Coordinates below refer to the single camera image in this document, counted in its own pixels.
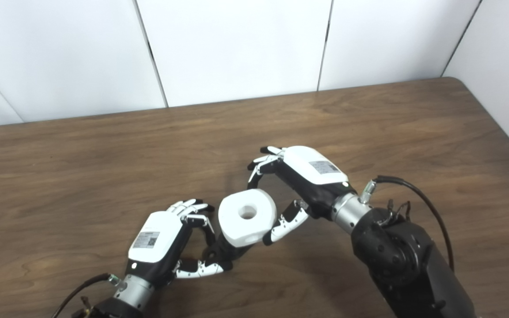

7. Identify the black flanged holder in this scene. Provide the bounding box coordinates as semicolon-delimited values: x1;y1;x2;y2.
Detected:
204;233;255;266

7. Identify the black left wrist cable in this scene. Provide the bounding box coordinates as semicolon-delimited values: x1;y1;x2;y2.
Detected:
51;273;121;318

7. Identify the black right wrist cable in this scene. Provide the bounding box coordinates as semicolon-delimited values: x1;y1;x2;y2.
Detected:
360;175;455;271

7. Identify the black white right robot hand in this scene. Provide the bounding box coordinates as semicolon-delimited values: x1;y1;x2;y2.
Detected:
247;146;361;246

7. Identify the round white piece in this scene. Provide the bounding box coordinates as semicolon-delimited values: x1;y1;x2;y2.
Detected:
218;189;277;248

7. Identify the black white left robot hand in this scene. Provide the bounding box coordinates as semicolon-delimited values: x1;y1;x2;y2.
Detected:
125;199;233;290

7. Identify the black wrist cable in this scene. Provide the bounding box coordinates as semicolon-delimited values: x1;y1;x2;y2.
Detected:
51;273;121;318
360;175;455;271

